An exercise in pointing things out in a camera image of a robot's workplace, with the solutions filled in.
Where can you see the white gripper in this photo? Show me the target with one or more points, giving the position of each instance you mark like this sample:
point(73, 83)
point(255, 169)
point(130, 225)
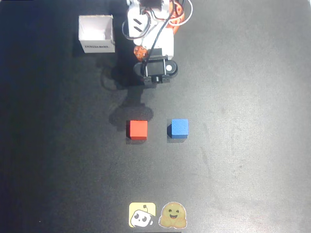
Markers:
point(140, 52)

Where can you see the blue cube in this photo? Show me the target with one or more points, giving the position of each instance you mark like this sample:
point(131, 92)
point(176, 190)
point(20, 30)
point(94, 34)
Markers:
point(179, 128)

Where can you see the white and orange robot arm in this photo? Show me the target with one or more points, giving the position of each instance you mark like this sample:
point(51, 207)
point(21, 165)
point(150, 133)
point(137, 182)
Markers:
point(133, 17)

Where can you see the white cardboard box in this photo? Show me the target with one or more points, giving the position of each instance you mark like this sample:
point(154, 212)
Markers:
point(97, 46)

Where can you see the red cube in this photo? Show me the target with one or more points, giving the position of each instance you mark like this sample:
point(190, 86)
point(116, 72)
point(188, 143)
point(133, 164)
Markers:
point(138, 129)

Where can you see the yellow robot face sticker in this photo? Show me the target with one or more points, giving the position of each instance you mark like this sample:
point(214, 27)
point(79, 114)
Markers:
point(142, 214)

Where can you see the hugging face emoji sticker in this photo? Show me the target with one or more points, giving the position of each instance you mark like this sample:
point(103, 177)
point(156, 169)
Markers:
point(173, 215)

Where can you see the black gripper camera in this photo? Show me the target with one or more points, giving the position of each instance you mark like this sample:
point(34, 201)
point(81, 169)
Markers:
point(158, 68)

